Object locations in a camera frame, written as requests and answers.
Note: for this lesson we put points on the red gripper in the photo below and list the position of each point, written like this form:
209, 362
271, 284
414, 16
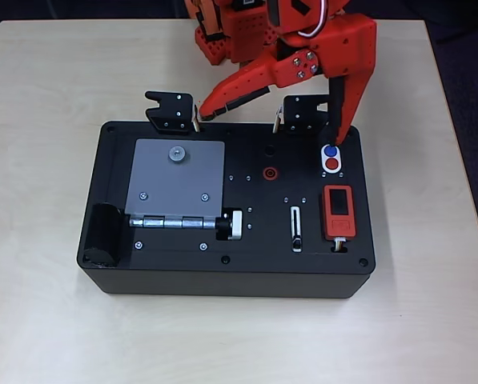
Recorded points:
344, 54

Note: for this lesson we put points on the blue round button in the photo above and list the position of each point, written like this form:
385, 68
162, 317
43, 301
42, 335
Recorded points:
329, 151

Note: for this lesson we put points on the red round button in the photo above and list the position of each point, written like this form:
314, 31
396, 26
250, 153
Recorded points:
332, 163

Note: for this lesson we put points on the red robot arm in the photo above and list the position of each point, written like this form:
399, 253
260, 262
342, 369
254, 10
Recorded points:
238, 36

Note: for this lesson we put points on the black banana socket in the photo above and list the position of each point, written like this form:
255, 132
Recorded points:
270, 150

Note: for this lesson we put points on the blue and red buttons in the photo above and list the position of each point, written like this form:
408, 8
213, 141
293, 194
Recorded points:
322, 158

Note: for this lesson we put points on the red banana socket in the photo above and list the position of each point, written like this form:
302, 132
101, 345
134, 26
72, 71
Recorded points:
270, 173

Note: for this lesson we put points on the grey round door knob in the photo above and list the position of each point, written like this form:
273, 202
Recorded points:
177, 154

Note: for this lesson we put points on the red display module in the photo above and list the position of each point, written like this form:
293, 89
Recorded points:
340, 228

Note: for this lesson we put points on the white latch block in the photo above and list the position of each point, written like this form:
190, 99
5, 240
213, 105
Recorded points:
235, 226

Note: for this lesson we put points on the grey hinged door plate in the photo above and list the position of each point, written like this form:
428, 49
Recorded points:
182, 184

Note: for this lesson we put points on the white yellow connector plug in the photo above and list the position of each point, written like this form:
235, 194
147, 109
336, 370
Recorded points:
340, 242

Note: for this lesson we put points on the black round plug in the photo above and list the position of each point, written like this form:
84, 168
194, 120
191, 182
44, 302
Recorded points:
222, 228

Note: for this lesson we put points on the silver metal hinge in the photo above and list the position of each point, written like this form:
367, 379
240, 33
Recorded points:
170, 222

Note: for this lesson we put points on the black task board box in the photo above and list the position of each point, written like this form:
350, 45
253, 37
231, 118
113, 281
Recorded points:
254, 276

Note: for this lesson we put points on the black rounded post block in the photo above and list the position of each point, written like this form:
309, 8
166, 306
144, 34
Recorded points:
102, 236

